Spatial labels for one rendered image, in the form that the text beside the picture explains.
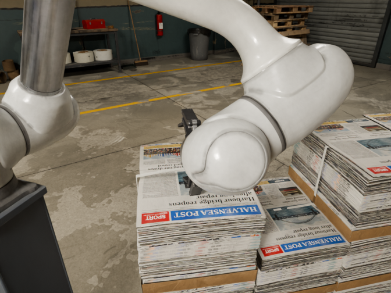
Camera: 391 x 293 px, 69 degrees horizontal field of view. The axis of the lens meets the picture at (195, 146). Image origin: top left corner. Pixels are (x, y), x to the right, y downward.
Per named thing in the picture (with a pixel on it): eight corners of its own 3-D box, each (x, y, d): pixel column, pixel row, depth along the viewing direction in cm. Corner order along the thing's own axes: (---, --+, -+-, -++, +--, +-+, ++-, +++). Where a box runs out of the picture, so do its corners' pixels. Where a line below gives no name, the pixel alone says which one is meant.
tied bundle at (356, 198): (286, 175, 118) (295, 123, 107) (349, 167, 123) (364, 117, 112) (347, 243, 85) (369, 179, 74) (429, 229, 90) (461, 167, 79)
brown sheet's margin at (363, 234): (287, 174, 117) (288, 164, 115) (349, 166, 122) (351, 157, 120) (348, 242, 84) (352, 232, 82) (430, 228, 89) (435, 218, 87)
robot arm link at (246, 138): (203, 200, 47) (263, 153, 49) (231, 226, 32) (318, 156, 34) (164, 147, 46) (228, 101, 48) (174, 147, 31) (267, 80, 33)
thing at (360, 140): (298, 125, 106) (299, 122, 106) (366, 119, 111) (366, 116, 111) (370, 179, 74) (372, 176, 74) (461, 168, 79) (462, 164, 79)
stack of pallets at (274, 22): (276, 56, 797) (282, 4, 737) (305, 62, 730) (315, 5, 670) (241, 62, 727) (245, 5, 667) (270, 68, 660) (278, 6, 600)
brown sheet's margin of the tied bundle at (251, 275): (143, 245, 83) (141, 234, 81) (239, 235, 87) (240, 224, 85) (142, 296, 69) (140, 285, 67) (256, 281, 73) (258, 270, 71)
